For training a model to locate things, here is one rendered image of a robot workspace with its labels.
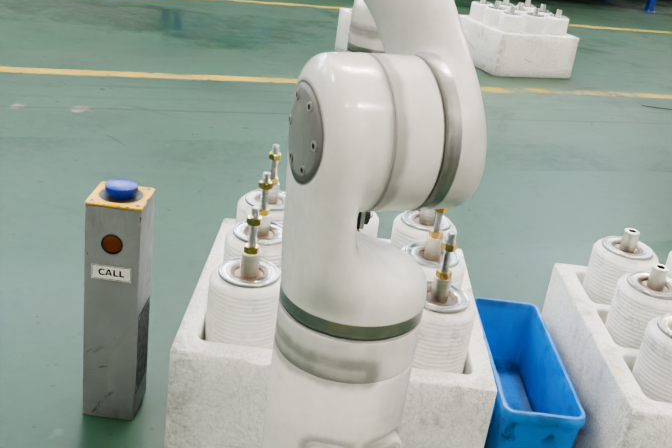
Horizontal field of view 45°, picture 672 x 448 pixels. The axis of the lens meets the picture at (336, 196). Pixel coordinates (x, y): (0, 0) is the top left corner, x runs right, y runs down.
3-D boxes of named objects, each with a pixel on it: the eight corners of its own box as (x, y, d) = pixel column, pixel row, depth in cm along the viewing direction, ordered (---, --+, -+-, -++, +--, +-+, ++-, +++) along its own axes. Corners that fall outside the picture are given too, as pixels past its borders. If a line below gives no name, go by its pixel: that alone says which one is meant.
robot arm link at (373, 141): (337, 74, 40) (298, 367, 47) (501, 80, 44) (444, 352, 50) (282, 32, 48) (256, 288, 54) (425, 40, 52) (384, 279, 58)
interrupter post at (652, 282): (666, 293, 111) (672, 272, 109) (648, 291, 111) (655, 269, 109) (659, 285, 113) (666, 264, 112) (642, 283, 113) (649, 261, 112)
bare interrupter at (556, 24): (556, 62, 350) (568, 12, 342) (535, 57, 354) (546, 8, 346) (562, 59, 358) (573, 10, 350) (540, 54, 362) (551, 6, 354)
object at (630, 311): (665, 420, 114) (703, 308, 107) (598, 412, 114) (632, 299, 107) (641, 380, 123) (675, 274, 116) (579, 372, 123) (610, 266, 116)
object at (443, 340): (403, 386, 113) (425, 272, 107) (464, 418, 108) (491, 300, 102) (364, 417, 106) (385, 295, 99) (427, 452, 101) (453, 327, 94)
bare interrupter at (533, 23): (517, 53, 357) (527, 4, 349) (539, 57, 354) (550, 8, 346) (513, 56, 349) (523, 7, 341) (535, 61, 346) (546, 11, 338)
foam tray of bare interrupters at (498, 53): (570, 78, 355) (579, 38, 348) (494, 76, 340) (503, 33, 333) (520, 56, 388) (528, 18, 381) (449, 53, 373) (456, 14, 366)
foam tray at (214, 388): (469, 509, 103) (498, 390, 96) (162, 470, 102) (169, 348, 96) (442, 342, 139) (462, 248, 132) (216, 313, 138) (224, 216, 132)
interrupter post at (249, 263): (255, 270, 102) (257, 246, 101) (261, 279, 100) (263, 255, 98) (236, 271, 101) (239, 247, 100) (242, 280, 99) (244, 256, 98)
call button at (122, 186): (132, 206, 100) (133, 191, 99) (100, 202, 100) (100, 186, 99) (141, 194, 104) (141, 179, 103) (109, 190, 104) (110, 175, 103)
